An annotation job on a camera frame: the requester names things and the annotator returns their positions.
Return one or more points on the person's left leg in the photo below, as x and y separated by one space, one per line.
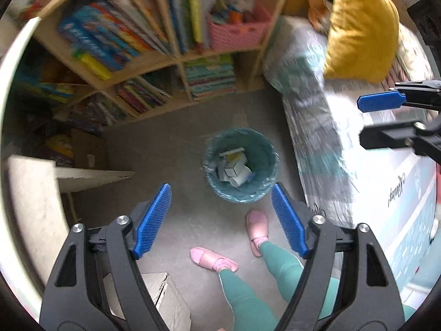
248 303

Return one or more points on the person's leg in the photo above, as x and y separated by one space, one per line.
286 265
248 303

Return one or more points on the brown cardboard box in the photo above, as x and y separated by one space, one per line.
88 148

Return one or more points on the yellow pillow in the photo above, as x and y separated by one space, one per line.
361 31

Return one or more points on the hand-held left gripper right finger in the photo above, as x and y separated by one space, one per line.
289 220

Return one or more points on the upright colourful books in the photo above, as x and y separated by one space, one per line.
186 10

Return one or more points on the flat stack of books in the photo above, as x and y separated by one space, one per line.
210 77

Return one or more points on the teal trash bin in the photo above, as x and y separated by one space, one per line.
265 165

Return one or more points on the grey teal patterned blanket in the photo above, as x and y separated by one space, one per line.
303 86

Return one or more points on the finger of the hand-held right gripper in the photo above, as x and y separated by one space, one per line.
379 101
389 137

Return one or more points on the pink plastic basket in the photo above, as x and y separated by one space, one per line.
237 34

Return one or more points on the leaning blue picture books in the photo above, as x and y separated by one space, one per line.
100 38

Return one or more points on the slanted row of books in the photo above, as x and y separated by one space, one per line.
141 93

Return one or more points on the person's right leg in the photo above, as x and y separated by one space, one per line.
286 265

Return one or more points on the white bed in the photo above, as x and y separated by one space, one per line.
396 193

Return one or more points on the pink slipper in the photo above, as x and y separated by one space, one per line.
210 258
256 227

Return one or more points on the white paper cup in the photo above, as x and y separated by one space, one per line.
241 177

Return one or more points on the orange cloth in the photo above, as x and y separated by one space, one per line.
318 3

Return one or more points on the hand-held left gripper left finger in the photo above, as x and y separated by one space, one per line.
153 220

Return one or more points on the pale cardboard box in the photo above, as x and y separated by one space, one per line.
168 300

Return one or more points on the wooden bookshelf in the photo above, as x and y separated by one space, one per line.
265 10

